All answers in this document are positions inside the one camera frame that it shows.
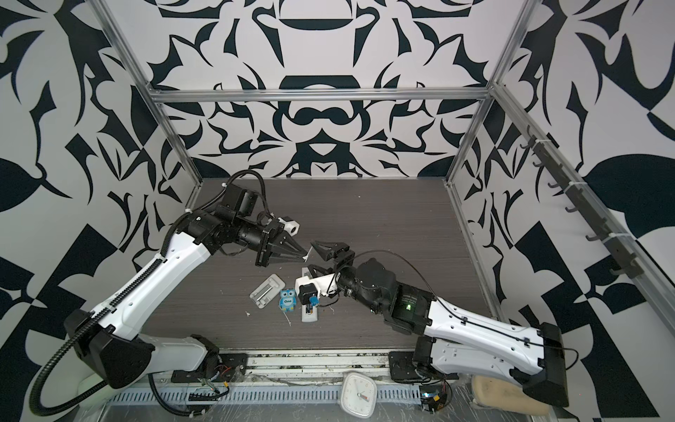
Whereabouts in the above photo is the white battery cover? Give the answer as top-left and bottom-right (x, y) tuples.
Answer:
(250, 274), (286, 309)

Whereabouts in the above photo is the aluminium frame top bar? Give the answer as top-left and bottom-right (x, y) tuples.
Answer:
(149, 87), (489, 104)

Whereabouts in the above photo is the white slotted cable duct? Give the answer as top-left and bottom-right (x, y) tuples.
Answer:
(104, 384), (428, 406)

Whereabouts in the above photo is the beige foam pad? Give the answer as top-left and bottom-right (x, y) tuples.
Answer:
(471, 376), (551, 417)

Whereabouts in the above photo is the small green circuit board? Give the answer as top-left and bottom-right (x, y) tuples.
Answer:
(419, 383), (448, 413)

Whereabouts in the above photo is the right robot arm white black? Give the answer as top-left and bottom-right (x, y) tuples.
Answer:
(295, 242), (570, 407)

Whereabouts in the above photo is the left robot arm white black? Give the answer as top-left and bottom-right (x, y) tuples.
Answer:
(65, 185), (308, 390)

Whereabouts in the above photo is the white remote control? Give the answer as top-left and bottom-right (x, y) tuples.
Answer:
(302, 267), (318, 324)

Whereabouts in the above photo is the aluminium frame corner post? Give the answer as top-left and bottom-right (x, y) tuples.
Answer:
(87, 0), (203, 186)
(445, 0), (542, 186)

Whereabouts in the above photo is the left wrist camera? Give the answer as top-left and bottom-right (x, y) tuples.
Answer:
(278, 216), (300, 237)

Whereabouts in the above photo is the blue owl toy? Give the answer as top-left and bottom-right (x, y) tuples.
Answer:
(279, 288), (297, 312)

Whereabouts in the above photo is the black hook rail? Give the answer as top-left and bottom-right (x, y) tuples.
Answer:
(522, 128), (644, 279)

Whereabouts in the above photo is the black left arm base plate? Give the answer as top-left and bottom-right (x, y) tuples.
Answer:
(171, 353), (249, 383)

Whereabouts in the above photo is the aluminium frame corner post left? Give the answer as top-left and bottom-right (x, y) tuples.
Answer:
(87, 0), (203, 186)

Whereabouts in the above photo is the white square clock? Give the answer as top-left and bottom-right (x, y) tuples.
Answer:
(339, 372), (378, 418)

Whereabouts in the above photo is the aluminium frame corner post right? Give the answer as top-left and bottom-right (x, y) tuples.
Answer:
(445, 0), (542, 186)

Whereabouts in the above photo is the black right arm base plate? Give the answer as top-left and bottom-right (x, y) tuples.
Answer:
(388, 351), (425, 384)

